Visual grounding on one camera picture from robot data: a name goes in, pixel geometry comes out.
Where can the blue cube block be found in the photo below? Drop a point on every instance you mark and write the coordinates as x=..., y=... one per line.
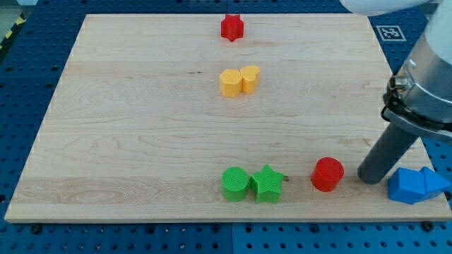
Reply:
x=406, y=185

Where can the wooden board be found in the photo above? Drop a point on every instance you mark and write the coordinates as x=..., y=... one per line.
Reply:
x=138, y=131

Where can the yellow heart block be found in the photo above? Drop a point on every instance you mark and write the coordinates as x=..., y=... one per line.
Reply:
x=250, y=78

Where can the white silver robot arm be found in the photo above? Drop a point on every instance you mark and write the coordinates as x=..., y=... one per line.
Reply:
x=418, y=97

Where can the yellow hexagon block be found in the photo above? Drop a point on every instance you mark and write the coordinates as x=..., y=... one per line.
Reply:
x=230, y=81

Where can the red cylinder block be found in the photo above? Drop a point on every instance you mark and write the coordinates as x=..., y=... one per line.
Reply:
x=327, y=174

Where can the white fiducial marker tag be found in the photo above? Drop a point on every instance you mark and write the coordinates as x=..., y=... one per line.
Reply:
x=390, y=33

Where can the green cylinder block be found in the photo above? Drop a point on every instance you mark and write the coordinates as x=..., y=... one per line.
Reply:
x=235, y=184

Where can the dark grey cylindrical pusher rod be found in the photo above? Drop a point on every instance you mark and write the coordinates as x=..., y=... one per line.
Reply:
x=385, y=154

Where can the green star block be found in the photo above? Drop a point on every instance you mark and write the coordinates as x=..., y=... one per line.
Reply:
x=266, y=185

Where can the red star block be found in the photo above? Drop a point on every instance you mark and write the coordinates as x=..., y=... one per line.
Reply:
x=232, y=27

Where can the blue triangle block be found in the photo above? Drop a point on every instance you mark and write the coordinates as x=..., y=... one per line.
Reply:
x=434, y=184

